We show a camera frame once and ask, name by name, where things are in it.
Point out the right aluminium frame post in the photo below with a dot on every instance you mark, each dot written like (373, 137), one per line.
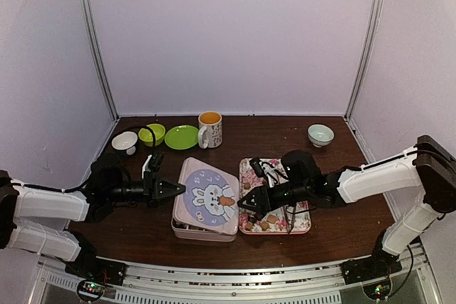
(372, 27)

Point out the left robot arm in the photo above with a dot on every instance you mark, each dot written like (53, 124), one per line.
(108, 184)

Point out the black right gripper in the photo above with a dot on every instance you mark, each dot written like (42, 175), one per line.
(259, 206)

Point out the front aluminium rail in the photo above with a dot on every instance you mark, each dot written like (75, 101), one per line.
(315, 283)

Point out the pink tin box with dividers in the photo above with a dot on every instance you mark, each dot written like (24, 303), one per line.
(185, 231)

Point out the white mug with orange inside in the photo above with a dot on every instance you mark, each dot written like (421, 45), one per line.
(210, 130)

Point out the green plate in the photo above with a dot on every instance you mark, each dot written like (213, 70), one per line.
(182, 137)

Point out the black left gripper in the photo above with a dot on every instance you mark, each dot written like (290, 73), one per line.
(152, 189)

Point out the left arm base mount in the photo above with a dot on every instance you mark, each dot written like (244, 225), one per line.
(96, 274)

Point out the pink bunny tin lid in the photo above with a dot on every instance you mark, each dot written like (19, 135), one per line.
(210, 198)

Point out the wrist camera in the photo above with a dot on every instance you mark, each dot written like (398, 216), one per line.
(267, 171)
(152, 165)

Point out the tan Sweet chocolate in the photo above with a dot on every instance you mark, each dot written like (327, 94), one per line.
(271, 219)

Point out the pale blue ceramic bowl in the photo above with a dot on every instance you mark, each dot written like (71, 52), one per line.
(320, 135)

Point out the floral pink tray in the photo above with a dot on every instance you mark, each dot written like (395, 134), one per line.
(251, 226)

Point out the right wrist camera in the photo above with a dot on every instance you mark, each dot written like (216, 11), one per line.
(267, 171)

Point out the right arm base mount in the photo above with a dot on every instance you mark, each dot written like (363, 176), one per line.
(373, 272)

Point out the white black bowl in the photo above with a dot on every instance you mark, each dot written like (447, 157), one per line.
(125, 144)

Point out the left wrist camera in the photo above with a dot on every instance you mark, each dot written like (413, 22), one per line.
(152, 165)

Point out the aluminium frame post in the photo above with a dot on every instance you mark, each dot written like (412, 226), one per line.
(98, 59)
(372, 27)

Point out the metal tongs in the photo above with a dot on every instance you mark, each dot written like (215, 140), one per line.
(290, 216)

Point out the green bowl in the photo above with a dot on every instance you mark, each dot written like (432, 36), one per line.
(153, 135)

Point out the left aluminium frame post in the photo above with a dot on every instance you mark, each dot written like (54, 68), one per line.
(98, 59)

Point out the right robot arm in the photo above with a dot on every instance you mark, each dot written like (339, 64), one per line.
(427, 166)

